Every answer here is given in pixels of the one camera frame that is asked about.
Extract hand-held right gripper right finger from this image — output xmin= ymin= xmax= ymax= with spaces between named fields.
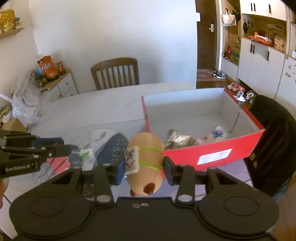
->
xmin=163 ymin=156 xmax=234 ymax=206

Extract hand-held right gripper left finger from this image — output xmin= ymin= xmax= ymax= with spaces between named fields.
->
xmin=51 ymin=160 xmax=127 ymax=207

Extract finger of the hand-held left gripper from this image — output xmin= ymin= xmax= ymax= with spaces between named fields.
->
xmin=0 ymin=145 xmax=72 ymax=166
xmin=0 ymin=130 xmax=65 ymax=148

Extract dark grey card packet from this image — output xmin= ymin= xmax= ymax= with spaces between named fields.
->
xmin=68 ymin=145 xmax=81 ymax=163

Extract beige capybara toy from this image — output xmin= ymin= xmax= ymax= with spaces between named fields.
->
xmin=125 ymin=133 xmax=165 ymax=197

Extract red cardboard box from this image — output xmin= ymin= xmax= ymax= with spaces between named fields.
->
xmin=141 ymin=88 xmax=266 ymax=179

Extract white marble desktop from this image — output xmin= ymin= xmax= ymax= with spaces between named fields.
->
xmin=0 ymin=82 xmax=255 ymax=209

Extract person's left hand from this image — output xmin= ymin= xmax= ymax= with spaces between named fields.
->
xmin=0 ymin=179 xmax=9 ymax=209

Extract pink card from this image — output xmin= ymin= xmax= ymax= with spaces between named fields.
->
xmin=47 ymin=157 xmax=71 ymax=175

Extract round painted hand fan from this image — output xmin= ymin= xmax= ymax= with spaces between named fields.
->
xmin=69 ymin=129 xmax=129 ymax=168

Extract silver foil packet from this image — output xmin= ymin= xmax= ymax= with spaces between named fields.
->
xmin=165 ymin=129 xmax=197 ymax=149

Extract brown cardboard box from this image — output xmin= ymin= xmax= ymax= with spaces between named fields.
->
xmin=0 ymin=118 xmax=26 ymax=133

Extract clear plastic bag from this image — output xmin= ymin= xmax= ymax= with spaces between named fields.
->
xmin=10 ymin=70 xmax=51 ymax=127

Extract small white drawer cabinet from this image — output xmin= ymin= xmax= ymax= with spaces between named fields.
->
xmin=40 ymin=70 xmax=79 ymax=103

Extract white blue printed packet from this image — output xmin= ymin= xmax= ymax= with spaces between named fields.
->
xmin=198 ymin=126 xmax=229 ymax=143

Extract dark snack packets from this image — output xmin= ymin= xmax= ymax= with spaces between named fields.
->
xmin=34 ymin=69 xmax=49 ymax=88

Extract orange snack bag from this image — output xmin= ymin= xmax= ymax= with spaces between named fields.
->
xmin=37 ymin=55 xmax=59 ymax=81

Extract wooden chair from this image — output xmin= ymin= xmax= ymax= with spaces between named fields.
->
xmin=91 ymin=57 xmax=140 ymax=91

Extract patterned door rug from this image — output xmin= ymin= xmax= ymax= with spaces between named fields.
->
xmin=196 ymin=71 xmax=219 ymax=82

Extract pair of pink slippers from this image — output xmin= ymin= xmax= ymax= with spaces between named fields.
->
xmin=227 ymin=83 xmax=246 ymax=92

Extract black jacket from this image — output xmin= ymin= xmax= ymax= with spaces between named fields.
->
xmin=245 ymin=94 xmax=295 ymax=201

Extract yellow knitted ornament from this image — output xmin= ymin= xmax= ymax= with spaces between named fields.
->
xmin=0 ymin=9 xmax=17 ymax=33

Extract dark wooden door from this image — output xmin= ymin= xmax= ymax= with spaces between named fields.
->
xmin=199 ymin=0 xmax=218 ymax=70

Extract red bottle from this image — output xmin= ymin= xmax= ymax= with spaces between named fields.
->
xmin=223 ymin=44 xmax=232 ymax=60

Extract stacked cardboard boxes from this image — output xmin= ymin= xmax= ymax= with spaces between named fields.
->
xmin=228 ymin=42 xmax=241 ymax=65

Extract orange flat packet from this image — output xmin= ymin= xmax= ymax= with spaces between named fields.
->
xmin=247 ymin=35 xmax=274 ymax=45

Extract white tote bag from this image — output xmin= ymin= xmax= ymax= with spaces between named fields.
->
xmin=221 ymin=9 xmax=236 ymax=27

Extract small wooden drawer box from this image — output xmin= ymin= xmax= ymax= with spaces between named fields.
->
xmin=274 ymin=38 xmax=287 ymax=51

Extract wooden wall shelf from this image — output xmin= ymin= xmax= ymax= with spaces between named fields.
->
xmin=0 ymin=28 xmax=25 ymax=39

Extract large white wall cabinet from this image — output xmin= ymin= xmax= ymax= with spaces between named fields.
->
xmin=217 ymin=0 xmax=296 ymax=112

